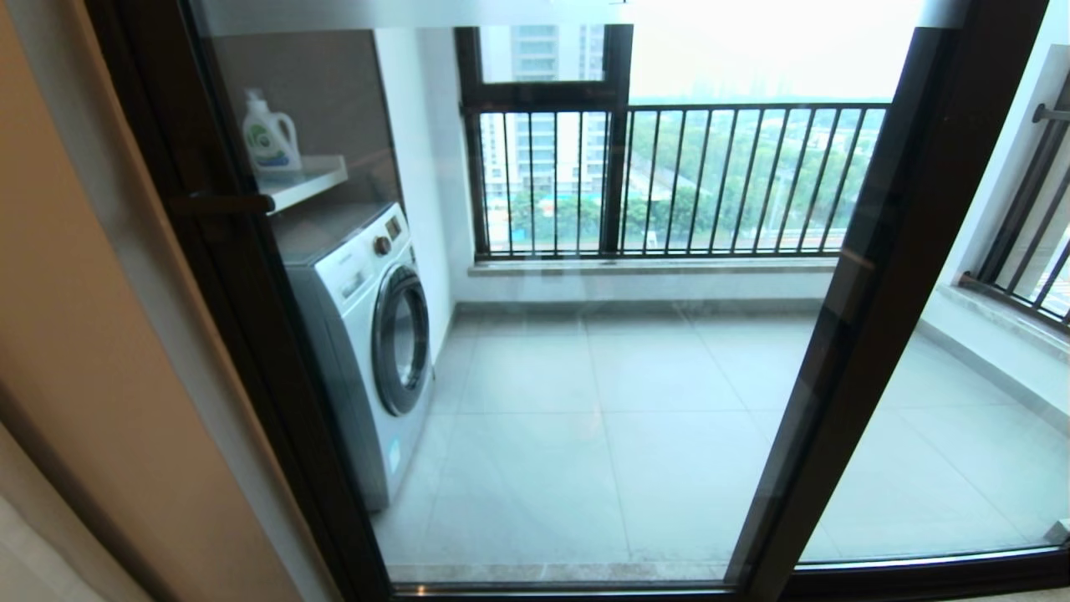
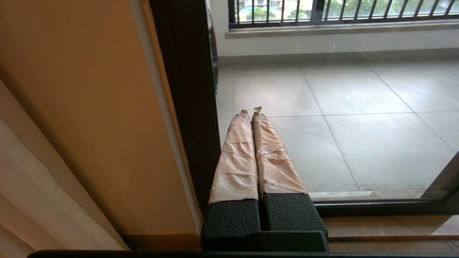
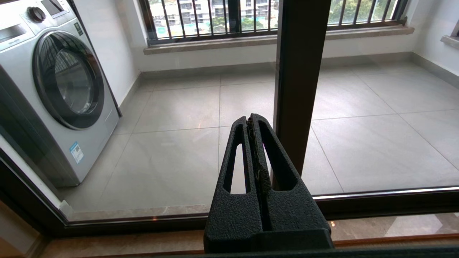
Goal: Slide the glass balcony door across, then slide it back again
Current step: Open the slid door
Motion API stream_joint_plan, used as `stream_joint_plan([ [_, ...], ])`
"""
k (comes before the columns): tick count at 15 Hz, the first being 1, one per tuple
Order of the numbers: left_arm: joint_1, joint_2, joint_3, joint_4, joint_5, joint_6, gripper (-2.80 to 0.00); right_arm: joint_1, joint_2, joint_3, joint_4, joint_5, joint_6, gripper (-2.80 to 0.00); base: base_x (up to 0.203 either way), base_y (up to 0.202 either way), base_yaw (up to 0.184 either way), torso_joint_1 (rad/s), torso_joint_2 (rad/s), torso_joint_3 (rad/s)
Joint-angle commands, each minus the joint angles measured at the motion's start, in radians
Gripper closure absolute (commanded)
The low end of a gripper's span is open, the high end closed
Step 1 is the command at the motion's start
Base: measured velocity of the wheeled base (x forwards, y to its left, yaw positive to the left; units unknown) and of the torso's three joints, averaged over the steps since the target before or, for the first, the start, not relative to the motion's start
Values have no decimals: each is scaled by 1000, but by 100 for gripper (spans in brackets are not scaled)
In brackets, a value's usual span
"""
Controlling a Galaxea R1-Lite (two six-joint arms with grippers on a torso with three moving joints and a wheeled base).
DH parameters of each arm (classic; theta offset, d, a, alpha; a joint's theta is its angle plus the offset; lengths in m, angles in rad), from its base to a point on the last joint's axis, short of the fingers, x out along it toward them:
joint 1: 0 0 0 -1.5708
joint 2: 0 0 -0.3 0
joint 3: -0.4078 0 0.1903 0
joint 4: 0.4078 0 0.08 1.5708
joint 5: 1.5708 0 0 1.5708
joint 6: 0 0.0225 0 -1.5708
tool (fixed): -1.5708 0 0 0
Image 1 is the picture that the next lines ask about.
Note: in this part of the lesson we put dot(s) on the long black balcony railing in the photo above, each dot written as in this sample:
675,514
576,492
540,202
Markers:
752,106

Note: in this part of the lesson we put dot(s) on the long grey stone sill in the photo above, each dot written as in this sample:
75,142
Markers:
652,266

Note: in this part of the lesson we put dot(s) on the dark framed fixed glass panel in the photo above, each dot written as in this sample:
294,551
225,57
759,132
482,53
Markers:
961,468

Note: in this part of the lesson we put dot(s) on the white wall shelf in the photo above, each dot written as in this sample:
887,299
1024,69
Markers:
301,184

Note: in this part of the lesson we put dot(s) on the white detergent bottle green label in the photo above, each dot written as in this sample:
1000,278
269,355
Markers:
269,142

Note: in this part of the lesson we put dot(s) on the dark balcony window frame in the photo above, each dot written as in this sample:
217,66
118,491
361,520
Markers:
617,167

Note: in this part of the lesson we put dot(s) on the short grey stone sill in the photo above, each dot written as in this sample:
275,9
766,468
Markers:
1003,322

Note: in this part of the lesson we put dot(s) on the white front-load washing machine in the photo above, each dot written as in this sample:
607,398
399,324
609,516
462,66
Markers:
359,334

